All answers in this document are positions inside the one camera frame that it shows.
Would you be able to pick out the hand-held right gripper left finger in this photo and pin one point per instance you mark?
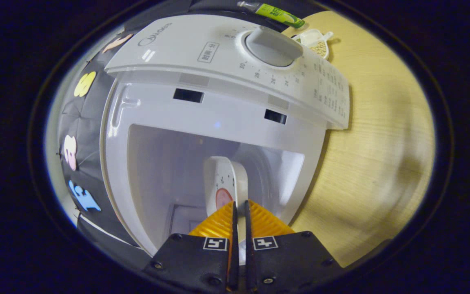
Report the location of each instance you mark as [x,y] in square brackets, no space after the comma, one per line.
[234,265]

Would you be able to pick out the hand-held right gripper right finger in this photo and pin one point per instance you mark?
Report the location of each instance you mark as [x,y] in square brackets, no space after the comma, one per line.
[249,261]

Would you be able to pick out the pink round food slice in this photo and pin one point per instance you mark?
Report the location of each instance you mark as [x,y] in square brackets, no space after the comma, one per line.
[222,198]

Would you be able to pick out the white square plate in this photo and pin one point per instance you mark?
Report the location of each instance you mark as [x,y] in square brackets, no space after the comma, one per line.
[220,171]

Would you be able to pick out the white microwave oven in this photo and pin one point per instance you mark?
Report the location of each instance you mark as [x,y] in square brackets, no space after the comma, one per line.
[218,110]

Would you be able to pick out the white divided snack dish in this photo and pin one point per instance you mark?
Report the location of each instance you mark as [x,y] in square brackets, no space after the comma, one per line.
[314,41]

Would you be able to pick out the green label drink bottle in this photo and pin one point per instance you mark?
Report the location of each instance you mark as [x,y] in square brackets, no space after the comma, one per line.
[278,13]

